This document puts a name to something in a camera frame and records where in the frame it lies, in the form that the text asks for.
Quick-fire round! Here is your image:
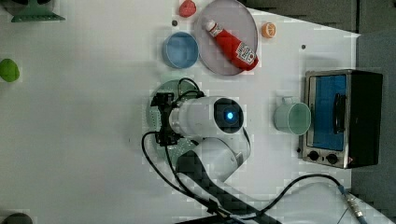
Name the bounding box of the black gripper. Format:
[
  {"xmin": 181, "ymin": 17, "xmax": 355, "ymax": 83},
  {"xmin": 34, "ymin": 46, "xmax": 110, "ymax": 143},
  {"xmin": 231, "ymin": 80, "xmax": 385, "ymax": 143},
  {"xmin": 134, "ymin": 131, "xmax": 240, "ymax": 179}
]
[{"xmin": 150, "ymin": 92, "xmax": 181, "ymax": 147}]

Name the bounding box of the green plastic strainer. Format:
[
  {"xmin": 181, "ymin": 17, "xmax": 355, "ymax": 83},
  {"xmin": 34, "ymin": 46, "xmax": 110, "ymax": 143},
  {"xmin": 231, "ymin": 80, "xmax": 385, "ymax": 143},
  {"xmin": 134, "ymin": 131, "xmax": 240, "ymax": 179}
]
[{"xmin": 146, "ymin": 73, "xmax": 195, "ymax": 165}]

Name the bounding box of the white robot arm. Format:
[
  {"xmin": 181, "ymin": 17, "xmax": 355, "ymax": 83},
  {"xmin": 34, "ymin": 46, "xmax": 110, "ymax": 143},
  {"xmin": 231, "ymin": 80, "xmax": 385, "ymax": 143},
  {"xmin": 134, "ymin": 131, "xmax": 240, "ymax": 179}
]
[{"xmin": 150, "ymin": 91, "xmax": 281, "ymax": 224}]

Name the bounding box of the blue plastic bowl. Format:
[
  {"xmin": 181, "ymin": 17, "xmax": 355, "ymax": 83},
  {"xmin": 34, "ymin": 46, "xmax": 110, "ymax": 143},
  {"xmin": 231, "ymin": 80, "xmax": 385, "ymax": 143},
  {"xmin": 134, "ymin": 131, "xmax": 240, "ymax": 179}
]
[{"xmin": 162, "ymin": 32, "xmax": 199, "ymax": 69}]

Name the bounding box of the red ketchup bottle toy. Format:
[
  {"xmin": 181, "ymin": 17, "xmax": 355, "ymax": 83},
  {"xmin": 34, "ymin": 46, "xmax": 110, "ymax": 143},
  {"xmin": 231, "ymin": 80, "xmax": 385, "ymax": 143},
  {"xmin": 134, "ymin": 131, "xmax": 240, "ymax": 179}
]
[{"xmin": 204, "ymin": 20, "xmax": 259, "ymax": 71}]

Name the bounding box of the green plastic mug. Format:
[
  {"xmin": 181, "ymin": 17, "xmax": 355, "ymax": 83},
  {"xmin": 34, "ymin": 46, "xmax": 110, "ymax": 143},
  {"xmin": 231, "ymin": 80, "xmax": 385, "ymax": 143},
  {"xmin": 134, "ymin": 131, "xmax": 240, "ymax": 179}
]
[{"xmin": 274, "ymin": 96, "xmax": 311, "ymax": 135}]

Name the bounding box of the red strawberry toy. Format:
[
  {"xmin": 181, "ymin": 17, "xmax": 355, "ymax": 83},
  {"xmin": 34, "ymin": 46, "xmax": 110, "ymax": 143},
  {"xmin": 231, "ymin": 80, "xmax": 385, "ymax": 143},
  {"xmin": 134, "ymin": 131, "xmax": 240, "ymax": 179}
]
[{"xmin": 178, "ymin": 0, "xmax": 197, "ymax": 18}]

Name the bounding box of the grey round plate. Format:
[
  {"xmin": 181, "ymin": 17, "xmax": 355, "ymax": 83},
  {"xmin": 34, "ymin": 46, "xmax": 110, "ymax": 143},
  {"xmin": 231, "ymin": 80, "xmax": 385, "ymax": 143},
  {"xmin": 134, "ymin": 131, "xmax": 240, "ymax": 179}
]
[{"xmin": 193, "ymin": 0, "xmax": 259, "ymax": 76}]

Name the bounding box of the orange slice toy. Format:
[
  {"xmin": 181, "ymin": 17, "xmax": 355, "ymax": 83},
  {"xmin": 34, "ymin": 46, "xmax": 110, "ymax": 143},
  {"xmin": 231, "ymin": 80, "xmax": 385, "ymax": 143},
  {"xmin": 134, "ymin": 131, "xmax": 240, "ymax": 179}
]
[{"xmin": 262, "ymin": 22, "xmax": 276, "ymax": 38}]

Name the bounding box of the green ball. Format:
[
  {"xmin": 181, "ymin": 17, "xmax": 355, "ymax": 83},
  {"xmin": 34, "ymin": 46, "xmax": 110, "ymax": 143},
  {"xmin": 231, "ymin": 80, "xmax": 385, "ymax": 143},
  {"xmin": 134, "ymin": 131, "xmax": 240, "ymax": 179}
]
[{"xmin": 0, "ymin": 59, "xmax": 20, "ymax": 82}]

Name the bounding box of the dark round object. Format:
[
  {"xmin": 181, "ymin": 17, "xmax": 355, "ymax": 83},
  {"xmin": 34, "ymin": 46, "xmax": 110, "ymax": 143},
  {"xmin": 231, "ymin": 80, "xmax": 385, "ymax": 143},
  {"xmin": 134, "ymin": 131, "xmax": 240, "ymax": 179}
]
[{"xmin": 1, "ymin": 213, "xmax": 34, "ymax": 224}]

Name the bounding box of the green stand base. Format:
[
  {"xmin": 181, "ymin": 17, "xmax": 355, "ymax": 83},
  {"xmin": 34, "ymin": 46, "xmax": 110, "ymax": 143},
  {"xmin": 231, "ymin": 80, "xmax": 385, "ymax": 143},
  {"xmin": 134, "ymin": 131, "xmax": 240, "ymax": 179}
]
[{"xmin": 1, "ymin": 0, "xmax": 64, "ymax": 22}]

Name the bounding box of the black toaster oven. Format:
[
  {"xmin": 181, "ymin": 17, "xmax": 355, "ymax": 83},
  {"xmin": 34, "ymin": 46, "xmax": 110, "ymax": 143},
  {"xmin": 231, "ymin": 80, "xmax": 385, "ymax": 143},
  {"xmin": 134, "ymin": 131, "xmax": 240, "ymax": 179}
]
[{"xmin": 302, "ymin": 69, "xmax": 383, "ymax": 169}]

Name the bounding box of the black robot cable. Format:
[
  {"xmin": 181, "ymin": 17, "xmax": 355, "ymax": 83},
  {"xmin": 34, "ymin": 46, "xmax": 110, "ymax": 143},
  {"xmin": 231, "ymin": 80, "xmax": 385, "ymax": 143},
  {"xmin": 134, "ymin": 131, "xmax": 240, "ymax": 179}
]
[{"xmin": 141, "ymin": 77, "xmax": 372, "ymax": 224}]

